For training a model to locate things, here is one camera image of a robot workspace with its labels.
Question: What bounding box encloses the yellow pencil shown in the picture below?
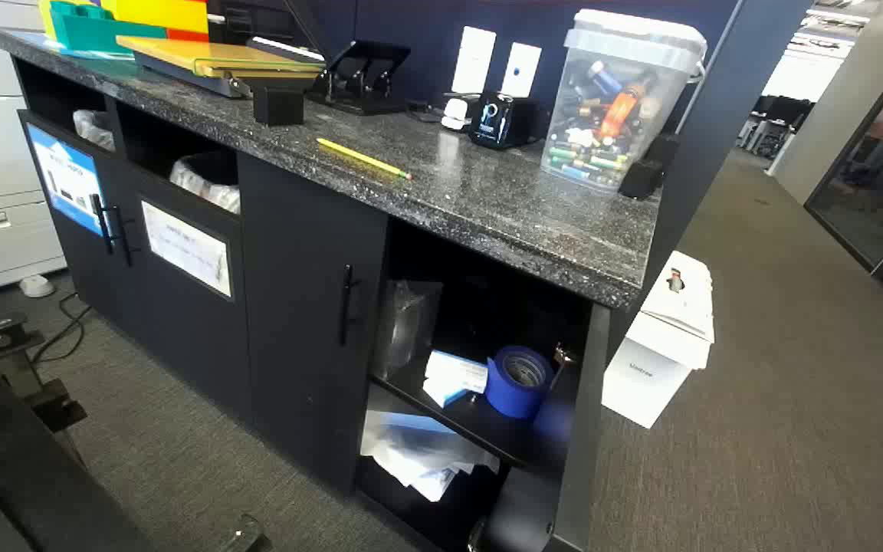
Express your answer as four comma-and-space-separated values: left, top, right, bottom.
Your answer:
312, 136, 415, 185

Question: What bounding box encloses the pile of papers and plastic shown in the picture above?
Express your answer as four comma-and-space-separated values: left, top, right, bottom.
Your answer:
360, 384, 506, 507

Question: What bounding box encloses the small black desk object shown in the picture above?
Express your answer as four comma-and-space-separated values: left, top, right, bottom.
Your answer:
617, 131, 682, 202

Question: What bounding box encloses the black robot stand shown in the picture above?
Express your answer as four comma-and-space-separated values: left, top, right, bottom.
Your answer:
0, 317, 271, 552

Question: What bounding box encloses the black pencil sharpener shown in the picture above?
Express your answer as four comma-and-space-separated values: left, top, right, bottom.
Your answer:
468, 93, 539, 153

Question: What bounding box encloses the clear plastic bag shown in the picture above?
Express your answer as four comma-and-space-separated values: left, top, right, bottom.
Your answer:
375, 275, 448, 380

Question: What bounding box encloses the blue and white label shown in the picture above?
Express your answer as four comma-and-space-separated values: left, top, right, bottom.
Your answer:
25, 123, 111, 238

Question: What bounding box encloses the green plastic tray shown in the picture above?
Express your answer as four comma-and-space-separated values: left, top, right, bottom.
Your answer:
41, 0, 146, 58

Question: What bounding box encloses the glass door with dark frame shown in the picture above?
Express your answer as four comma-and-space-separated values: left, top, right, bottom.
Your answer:
804, 28, 883, 330

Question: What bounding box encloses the clear plastic lidded container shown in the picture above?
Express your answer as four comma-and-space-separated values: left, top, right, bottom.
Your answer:
539, 9, 712, 194

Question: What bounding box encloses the black cabinet granite countertop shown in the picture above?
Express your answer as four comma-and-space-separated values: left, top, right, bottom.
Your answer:
0, 21, 668, 552

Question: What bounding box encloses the blue tape roll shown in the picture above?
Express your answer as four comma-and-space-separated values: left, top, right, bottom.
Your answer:
481, 342, 559, 422

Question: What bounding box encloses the black bar door handle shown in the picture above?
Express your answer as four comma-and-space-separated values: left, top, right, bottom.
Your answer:
90, 190, 121, 258
111, 202, 139, 271
333, 261, 366, 350

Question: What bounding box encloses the white paper sheet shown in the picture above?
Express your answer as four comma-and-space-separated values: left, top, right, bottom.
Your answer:
421, 347, 494, 410

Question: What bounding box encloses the yellow paper folder stack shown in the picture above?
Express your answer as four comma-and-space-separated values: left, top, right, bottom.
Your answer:
116, 34, 328, 100

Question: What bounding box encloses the yellow and red board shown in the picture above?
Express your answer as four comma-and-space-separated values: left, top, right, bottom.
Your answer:
101, 0, 215, 47

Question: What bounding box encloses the white trash bag liner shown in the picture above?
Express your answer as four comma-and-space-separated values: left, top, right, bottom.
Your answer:
167, 150, 241, 213
69, 108, 121, 153

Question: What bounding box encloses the small black box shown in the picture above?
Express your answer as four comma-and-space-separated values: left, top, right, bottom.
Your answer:
251, 76, 311, 129

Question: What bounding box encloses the white cardboard box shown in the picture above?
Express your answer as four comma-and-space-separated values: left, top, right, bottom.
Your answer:
599, 248, 716, 432

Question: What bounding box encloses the black door with blue label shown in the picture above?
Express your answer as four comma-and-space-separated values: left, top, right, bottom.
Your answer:
18, 114, 136, 330

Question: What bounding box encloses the white paper label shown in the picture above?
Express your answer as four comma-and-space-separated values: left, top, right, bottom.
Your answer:
139, 200, 235, 299

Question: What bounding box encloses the white wall outlet plate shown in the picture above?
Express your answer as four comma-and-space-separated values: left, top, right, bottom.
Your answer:
452, 23, 500, 100
498, 39, 546, 104

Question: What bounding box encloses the black door with white label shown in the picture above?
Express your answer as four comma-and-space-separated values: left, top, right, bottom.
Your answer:
113, 159, 253, 420

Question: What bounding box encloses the white round floor foot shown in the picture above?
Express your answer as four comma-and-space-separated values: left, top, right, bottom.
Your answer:
18, 273, 55, 299

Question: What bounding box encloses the black floor cable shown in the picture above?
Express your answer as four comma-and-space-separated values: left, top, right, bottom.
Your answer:
27, 288, 99, 368

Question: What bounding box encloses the small white adapter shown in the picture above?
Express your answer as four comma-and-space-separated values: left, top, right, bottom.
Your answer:
438, 95, 475, 136

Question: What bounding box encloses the dark office furniture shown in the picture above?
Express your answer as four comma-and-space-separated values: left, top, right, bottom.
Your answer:
732, 93, 818, 166

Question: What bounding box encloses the plain black cabinet door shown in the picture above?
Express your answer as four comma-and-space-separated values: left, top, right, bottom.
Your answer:
240, 150, 392, 497

